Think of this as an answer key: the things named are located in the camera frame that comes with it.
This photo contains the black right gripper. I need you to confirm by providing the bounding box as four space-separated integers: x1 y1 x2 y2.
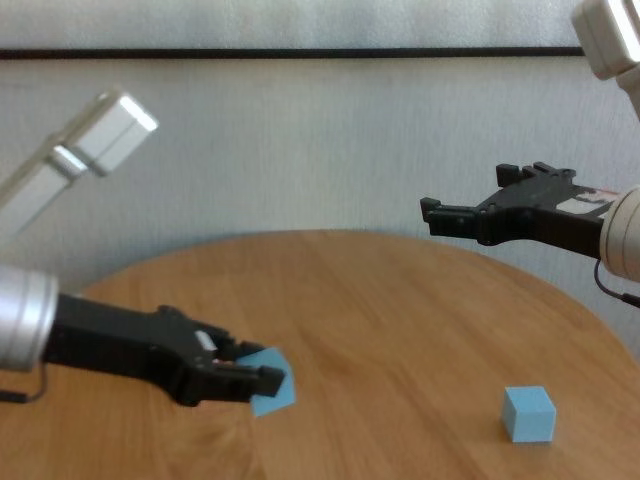
418 160 625 260

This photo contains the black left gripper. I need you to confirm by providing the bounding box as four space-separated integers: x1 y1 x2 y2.
46 292 285 407

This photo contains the blue cube block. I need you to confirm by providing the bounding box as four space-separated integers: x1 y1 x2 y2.
234 345 298 419
500 384 558 445

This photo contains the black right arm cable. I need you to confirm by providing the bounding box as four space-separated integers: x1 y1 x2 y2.
593 257 640 308

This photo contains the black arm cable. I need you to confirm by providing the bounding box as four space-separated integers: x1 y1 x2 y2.
0 366 50 404
593 257 640 308

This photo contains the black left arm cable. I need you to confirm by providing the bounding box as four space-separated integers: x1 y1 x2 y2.
0 366 50 404

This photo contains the black wall rail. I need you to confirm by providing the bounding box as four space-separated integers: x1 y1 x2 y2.
0 47 587 62

